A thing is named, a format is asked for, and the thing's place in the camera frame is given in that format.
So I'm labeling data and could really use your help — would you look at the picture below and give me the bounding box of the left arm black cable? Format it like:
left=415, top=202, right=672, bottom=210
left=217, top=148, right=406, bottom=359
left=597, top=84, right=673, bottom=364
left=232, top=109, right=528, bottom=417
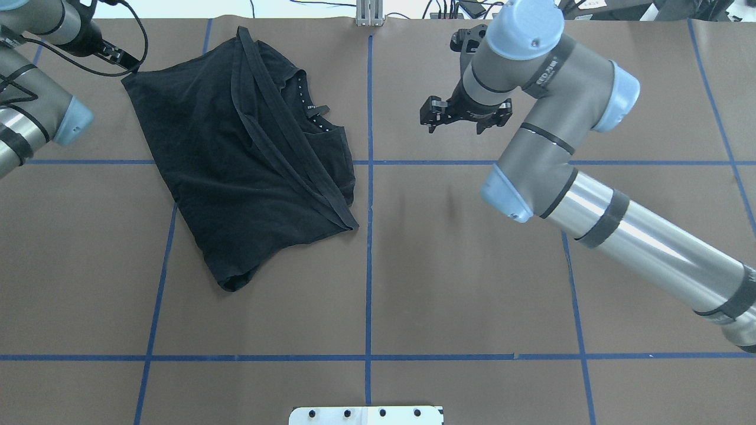
left=0, top=0, right=149, bottom=119

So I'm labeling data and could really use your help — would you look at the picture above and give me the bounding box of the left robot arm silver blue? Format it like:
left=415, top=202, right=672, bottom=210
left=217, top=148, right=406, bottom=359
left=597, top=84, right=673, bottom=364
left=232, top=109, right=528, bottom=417
left=1, top=1, right=144, bottom=176

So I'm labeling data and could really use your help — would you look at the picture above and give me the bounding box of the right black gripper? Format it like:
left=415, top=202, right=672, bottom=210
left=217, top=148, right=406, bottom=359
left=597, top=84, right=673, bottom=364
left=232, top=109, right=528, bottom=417
left=419, top=25, right=513, bottom=135

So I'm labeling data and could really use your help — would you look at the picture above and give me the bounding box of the black t-shirt with logo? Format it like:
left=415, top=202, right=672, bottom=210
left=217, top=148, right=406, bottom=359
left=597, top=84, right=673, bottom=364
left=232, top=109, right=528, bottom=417
left=122, top=27, right=359, bottom=292

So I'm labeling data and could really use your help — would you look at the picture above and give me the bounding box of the aluminium frame post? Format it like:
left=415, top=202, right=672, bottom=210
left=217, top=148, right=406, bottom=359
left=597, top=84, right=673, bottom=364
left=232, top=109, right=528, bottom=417
left=356, top=0, right=385, bottom=27

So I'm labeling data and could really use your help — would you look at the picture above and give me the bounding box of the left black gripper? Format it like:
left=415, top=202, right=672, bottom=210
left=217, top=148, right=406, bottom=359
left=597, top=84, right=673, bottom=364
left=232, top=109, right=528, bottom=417
left=70, top=1, right=141, bottom=72

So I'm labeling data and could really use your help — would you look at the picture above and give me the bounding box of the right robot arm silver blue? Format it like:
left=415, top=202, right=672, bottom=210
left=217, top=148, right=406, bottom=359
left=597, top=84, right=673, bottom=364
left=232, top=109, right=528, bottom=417
left=419, top=1, right=754, bottom=353

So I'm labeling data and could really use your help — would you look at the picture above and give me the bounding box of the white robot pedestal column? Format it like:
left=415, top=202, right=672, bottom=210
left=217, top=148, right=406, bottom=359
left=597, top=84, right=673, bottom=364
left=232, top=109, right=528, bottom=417
left=287, top=404, right=445, bottom=424

